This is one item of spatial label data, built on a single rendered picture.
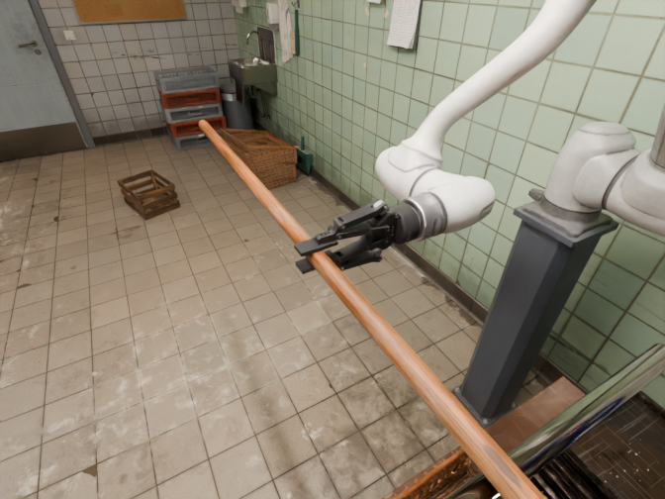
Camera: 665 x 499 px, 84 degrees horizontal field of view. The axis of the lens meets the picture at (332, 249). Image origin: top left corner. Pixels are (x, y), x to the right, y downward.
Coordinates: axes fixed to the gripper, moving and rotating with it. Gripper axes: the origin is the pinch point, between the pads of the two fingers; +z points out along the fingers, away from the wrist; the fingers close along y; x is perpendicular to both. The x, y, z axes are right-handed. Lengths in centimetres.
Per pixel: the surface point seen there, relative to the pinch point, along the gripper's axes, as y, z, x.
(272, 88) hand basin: 55, -120, 328
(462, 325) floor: 120, -110, 40
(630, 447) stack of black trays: 39, -49, -44
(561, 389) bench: 62, -69, -25
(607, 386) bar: 2.3, -20.1, -39.4
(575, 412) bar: 2.2, -13.4, -39.5
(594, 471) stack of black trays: 39, -37, -43
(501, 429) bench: 62, -43, -24
